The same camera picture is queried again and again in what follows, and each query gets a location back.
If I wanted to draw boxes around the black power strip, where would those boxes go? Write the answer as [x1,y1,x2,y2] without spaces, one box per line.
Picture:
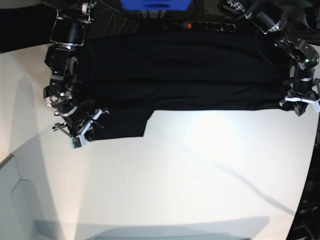
[172,21,236,33]

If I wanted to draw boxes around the black T-shirt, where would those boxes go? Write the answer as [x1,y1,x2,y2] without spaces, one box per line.
[75,32,291,140]

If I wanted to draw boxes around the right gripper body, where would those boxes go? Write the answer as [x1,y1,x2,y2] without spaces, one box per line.
[52,106,110,138]

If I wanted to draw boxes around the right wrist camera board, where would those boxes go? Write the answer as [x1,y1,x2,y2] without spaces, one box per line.
[69,135,86,149]

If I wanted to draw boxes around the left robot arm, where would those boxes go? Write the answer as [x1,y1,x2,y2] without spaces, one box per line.
[221,0,320,116]

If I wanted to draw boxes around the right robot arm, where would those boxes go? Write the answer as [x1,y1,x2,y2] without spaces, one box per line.
[43,0,108,149]

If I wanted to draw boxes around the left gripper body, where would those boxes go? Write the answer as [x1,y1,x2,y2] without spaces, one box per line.
[279,78,320,107]

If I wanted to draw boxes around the blue plastic box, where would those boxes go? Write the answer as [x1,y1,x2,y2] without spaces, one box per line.
[120,0,192,11]

